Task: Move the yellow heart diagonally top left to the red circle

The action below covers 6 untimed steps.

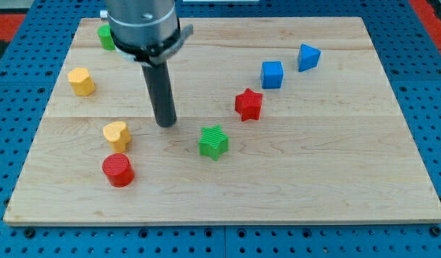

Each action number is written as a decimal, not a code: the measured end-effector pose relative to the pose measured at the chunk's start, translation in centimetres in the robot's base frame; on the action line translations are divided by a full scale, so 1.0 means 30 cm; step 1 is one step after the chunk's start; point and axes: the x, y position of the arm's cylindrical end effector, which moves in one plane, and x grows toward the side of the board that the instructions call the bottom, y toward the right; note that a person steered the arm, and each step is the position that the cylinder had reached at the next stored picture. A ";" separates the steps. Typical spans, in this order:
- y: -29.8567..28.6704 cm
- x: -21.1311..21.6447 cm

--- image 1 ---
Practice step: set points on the blue cube block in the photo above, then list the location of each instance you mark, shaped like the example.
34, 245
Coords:
271, 75

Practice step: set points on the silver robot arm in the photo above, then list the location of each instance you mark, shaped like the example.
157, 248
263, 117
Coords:
149, 32

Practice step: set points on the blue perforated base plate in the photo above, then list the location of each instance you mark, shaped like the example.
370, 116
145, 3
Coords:
32, 62

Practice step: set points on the green star block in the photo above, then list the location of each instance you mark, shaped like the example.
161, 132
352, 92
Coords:
213, 142

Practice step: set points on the red cylinder block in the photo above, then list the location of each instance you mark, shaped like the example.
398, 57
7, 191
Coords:
118, 170

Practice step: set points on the green cylinder block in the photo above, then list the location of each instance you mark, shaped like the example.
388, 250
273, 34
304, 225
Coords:
105, 37

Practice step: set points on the wooden board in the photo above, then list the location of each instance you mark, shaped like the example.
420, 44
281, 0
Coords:
331, 146

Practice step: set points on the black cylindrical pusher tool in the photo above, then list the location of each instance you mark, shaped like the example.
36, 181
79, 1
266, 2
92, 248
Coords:
159, 88

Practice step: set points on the red star block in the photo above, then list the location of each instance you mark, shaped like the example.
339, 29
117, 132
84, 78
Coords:
248, 105

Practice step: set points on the yellow heart block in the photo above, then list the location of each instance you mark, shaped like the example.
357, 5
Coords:
117, 135

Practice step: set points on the yellow hexagon block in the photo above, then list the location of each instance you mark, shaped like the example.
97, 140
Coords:
81, 82

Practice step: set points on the blue triangle block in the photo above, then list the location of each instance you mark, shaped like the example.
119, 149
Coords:
308, 57

